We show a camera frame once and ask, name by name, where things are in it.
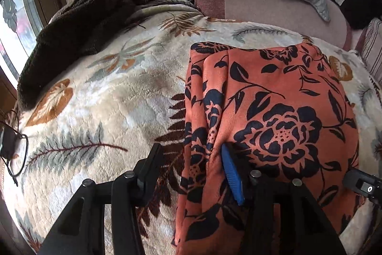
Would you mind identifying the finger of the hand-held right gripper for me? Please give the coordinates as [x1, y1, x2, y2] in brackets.
[343, 169, 382, 205]

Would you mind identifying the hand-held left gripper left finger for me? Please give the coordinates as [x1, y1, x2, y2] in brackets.
[37, 143, 164, 255]

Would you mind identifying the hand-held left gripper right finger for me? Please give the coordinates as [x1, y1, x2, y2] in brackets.
[221, 144, 347, 255]

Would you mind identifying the orange floral shirt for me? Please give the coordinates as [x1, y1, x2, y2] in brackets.
[171, 41, 360, 255]

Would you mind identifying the leaf print blanket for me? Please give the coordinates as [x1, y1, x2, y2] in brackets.
[0, 2, 382, 255]

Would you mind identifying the striped floral sofa cushion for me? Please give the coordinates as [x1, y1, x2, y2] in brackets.
[360, 17, 382, 82]

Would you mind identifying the dark brown fleece garment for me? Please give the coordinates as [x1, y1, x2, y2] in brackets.
[17, 0, 160, 110]

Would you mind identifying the pink headboard cushion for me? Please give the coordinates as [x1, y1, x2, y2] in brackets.
[194, 0, 382, 58]

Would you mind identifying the black garment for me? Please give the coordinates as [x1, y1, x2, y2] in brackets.
[340, 0, 382, 30]

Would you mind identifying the black charger with cable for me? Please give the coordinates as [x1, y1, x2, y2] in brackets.
[0, 120, 29, 187]

